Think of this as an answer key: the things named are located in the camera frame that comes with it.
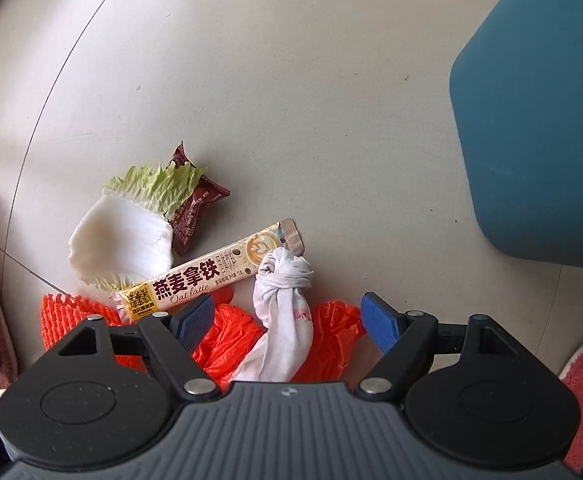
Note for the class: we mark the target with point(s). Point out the dark teal plastic bin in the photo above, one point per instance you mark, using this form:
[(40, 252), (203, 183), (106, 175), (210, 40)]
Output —
[(546, 110)]

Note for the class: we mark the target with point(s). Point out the red plastic bag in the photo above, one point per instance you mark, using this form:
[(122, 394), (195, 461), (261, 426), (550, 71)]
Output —
[(331, 345)]

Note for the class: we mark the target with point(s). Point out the white knotted cloth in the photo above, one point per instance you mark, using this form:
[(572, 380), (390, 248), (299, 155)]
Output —
[(281, 340)]

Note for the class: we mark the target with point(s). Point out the dark red snack wrapper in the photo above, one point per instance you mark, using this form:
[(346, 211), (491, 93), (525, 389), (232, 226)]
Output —
[(196, 205)]

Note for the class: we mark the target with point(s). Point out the orange foam fruit net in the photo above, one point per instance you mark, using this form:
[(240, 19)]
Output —
[(66, 315)]

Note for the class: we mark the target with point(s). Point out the beige coffee stick packet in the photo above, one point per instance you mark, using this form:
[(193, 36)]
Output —
[(196, 277)]

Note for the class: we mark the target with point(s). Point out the napa cabbage leaf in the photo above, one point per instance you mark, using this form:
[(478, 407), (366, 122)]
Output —
[(116, 240)]

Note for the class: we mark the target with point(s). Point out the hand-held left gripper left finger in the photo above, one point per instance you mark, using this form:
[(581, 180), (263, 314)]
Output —
[(196, 317)]

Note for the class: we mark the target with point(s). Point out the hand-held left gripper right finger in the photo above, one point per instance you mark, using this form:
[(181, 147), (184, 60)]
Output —
[(381, 325)]

